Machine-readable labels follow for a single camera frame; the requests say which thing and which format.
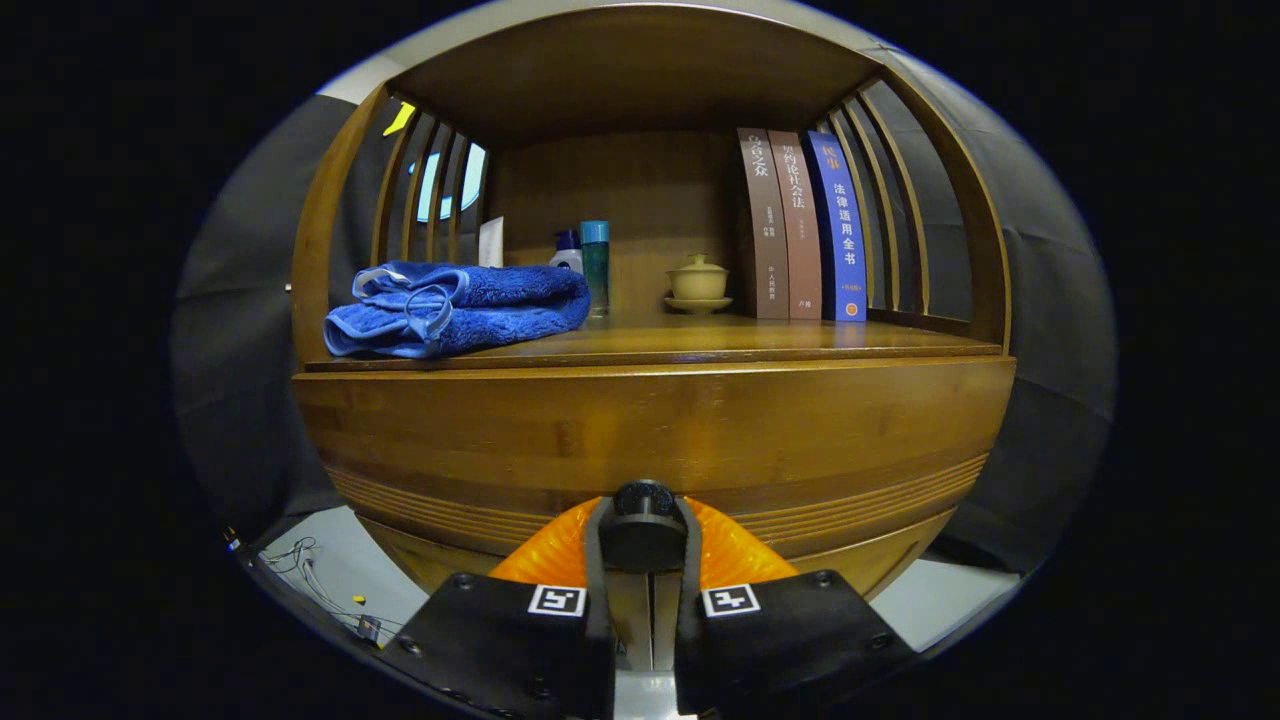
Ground blue book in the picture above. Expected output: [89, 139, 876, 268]
[803, 131, 869, 323]

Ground wooden drawer with black knob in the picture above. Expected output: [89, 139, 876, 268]
[292, 357, 1017, 601]

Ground wooden countertop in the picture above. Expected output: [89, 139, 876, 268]
[305, 312, 1001, 373]

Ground reddish brown book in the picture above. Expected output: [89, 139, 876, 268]
[768, 130, 823, 321]

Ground dark brown book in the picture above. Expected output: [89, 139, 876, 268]
[737, 127, 790, 321]

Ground folded blue towel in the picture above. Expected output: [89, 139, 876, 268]
[323, 261, 592, 359]

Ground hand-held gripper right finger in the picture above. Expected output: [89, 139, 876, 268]
[675, 496, 914, 717]

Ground wooden cabinet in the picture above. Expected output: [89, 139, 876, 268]
[290, 5, 1017, 601]

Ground teal bottle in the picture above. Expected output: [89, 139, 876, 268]
[580, 221, 611, 319]

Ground beige lidded teacup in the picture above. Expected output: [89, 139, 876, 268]
[668, 254, 730, 301]

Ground thin floor cables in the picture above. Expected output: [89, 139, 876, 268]
[262, 538, 401, 646]

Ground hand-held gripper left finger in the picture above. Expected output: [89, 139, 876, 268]
[383, 497, 618, 720]

